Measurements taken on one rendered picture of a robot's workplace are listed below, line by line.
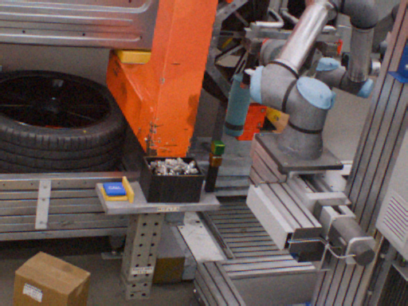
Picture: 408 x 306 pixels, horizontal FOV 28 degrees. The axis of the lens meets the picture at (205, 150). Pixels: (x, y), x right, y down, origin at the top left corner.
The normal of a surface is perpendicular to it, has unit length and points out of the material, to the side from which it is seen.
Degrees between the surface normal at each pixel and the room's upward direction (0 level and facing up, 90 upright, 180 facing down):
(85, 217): 90
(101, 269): 0
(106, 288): 0
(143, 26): 90
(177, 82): 90
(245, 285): 0
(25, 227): 90
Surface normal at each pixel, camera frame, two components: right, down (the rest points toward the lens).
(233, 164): 0.18, -0.87
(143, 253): 0.34, 0.49
